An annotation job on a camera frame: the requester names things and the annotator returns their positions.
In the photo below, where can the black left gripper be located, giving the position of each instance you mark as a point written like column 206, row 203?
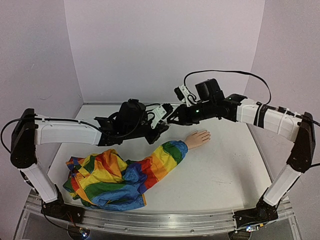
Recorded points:
column 162, row 128

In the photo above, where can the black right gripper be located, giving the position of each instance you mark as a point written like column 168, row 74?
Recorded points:
column 182, row 116

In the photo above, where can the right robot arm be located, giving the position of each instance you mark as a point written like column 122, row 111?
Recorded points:
column 297, row 128

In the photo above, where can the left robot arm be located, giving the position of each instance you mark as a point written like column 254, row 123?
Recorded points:
column 132, row 121

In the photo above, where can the mannequin hand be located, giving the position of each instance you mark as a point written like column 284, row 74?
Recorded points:
column 197, row 139

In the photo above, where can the rainbow striped jacket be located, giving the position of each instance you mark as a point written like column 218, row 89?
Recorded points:
column 106, row 181

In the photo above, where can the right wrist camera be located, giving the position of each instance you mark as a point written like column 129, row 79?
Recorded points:
column 185, row 96

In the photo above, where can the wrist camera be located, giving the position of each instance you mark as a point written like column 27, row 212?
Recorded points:
column 160, row 113
column 185, row 96

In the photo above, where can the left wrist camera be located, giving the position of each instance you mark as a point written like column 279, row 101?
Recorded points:
column 160, row 113

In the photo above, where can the aluminium front rail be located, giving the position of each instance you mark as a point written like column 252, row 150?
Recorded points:
column 172, row 224

